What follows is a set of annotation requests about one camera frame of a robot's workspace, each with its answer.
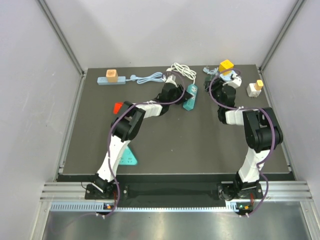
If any teal triangular socket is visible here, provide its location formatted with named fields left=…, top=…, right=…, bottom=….
left=119, top=146, right=138, bottom=166

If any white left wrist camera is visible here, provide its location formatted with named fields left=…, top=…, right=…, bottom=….
left=165, top=74, right=177, bottom=86

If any light blue cable duct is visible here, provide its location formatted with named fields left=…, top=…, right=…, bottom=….
left=50, top=202, right=240, bottom=213

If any yellow cube plug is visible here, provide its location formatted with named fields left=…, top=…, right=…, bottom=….
left=218, top=59, right=234, bottom=73

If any white power cable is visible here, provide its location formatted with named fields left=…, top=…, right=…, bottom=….
left=166, top=62, right=198, bottom=85

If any light blue power cable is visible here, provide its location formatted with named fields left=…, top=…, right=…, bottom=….
left=124, top=71, right=166, bottom=85

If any orange cube plug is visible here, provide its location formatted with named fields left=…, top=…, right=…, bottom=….
left=106, top=69, right=119, bottom=83

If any teal power strip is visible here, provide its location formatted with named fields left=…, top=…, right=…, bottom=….
left=183, top=84, right=198, bottom=111

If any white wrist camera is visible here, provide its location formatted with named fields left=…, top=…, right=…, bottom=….
left=165, top=74, right=177, bottom=86
left=227, top=73, right=242, bottom=89

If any light blue power strip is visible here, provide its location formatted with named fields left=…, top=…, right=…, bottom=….
left=97, top=76, right=126, bottom=86

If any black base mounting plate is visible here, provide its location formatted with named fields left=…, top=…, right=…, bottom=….
left=84, top=181, right=265, bottom=202

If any small orange plug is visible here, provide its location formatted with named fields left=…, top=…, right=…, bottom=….
left=254, top=79, right=264, bottom=91

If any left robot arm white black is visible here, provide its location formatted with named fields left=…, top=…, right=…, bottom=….
left=92, top=83, right=193, bottom=199

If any red cube plug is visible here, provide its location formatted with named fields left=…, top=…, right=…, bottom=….
left=113, top=102, right=123, bottom=115

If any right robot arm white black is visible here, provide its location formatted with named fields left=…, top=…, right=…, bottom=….
left=204, top=75, right=284, bottom=201

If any grey blue cable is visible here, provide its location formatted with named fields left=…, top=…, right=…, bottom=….
left=202, top=65, right=221, bottom=76

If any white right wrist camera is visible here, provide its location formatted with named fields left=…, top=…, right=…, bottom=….
left=227, top=73, right=242, bottom=89

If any round light blue socket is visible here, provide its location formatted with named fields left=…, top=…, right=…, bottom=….
left=219, top=70, right=238, bottom=82

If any white cube socket adapter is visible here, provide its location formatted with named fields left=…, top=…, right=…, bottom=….
left=246, top=83, right=262, bottom=98

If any dark green cube plug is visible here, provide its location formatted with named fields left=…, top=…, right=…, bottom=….
left=204, top=75, right=214, bottom=92

